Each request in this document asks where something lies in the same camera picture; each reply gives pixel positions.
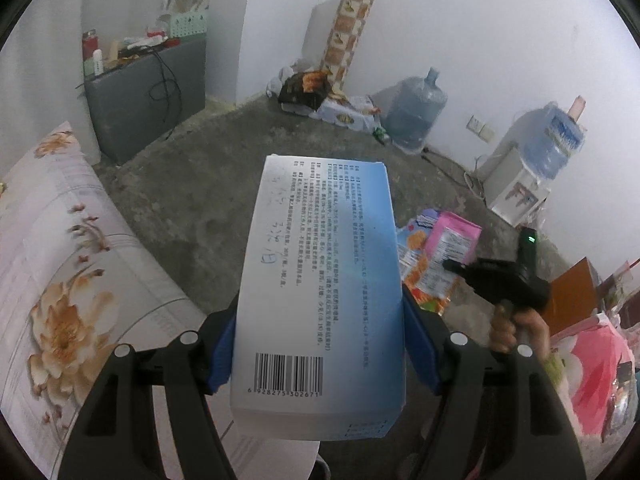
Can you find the orange cardboard box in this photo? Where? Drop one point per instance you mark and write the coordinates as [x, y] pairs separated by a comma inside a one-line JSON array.
[[573, 296]]

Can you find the dark grey cabinet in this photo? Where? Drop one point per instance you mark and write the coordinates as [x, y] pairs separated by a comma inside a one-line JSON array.
[[134, 105]]

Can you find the white wall socket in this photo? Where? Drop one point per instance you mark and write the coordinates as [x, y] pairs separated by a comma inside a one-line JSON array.
[[484, 131]]

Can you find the person's right hand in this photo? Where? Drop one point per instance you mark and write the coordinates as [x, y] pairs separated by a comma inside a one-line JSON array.
[[507, 330]]

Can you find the blue white medicine box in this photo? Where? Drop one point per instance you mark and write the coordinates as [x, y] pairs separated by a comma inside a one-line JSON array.
[[319, 334]]

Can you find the pink plastic bag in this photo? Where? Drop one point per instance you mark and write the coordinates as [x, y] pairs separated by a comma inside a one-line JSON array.
[[586, 357]]

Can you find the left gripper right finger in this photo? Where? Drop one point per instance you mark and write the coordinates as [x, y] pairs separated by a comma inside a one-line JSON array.
[[498, 417]]

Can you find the floral tablecloth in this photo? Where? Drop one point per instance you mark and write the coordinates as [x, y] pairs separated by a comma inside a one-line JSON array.
[[75, 281]]

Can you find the white water dispenser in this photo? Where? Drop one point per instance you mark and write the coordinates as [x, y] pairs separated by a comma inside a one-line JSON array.
[[512, 191]]

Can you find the empty blue water jug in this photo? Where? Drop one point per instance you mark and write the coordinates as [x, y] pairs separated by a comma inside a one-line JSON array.
[[415, 108]]

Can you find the dark bag of trash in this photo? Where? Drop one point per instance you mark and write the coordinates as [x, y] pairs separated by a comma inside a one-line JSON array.
[[308, 89]]

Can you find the patterned rolled mat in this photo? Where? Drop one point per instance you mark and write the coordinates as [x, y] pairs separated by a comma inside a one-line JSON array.
[[346, 30]]

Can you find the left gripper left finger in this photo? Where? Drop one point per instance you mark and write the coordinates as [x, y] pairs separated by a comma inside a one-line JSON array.
[[115, 434]]

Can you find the green storage basket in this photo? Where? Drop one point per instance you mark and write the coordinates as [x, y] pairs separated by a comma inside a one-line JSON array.
[[187, 24]]

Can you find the pink snack bag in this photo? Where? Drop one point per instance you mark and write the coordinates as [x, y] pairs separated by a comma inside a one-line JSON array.
[[424, 244]]

